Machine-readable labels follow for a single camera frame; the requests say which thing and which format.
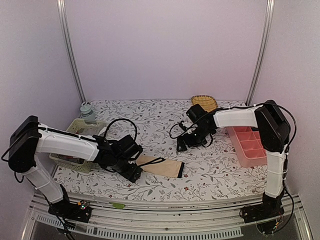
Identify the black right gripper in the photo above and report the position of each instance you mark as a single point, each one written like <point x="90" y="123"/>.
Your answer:
<point x="180" y="142"/>

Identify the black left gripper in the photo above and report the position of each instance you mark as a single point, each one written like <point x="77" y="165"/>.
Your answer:
<point x="128" y="175"/>

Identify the beige garment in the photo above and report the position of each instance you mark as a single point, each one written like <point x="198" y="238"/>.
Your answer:
<point x="161" y="166"/>

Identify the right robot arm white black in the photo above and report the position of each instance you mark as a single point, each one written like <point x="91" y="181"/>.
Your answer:
<point x="273" y="127"/>

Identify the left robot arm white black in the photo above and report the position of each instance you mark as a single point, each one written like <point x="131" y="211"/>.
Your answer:
<point x="32" y="138"/>

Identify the floral tablecloth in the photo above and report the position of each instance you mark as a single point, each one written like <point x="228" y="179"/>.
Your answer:
<point x="210" y="173"/>

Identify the green tape piece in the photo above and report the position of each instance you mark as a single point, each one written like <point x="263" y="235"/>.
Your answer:
<point x="118" y="205"/>

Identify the yellow woven bamboo tray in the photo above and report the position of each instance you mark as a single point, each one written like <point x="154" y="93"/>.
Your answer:
<point x="208" y="103"/>

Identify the cream perforated laundry basket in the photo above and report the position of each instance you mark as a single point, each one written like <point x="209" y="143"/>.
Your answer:
<point x="81" y="153"/>

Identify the red garment in basket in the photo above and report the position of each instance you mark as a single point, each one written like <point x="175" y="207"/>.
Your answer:
<point x="66" y="158"/>

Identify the mint lidded glass jar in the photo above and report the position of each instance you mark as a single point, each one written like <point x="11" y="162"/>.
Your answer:
<point x="86" y="112"/>

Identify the pink divided organizer box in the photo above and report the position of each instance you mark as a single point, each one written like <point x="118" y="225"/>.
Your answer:
<point x="248" y="146"/>

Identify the aluminium front rail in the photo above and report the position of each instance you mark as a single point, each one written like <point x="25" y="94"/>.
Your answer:
<point x="186" y="220"/>

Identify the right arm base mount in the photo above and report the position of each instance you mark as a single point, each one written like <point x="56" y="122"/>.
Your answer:
<point x="262" y="211"/>

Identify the right aluminium frame post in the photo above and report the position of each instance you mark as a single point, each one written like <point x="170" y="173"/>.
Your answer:
<point x="270" y="4"/>

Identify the aluminium frame post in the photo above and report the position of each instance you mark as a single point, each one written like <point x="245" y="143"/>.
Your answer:
<point x="270" y="4"/>
<point x="61" y="8"/>

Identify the left aluminium frame post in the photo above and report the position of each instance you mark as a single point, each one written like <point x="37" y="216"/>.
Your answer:
<point x="61" y="8"/>

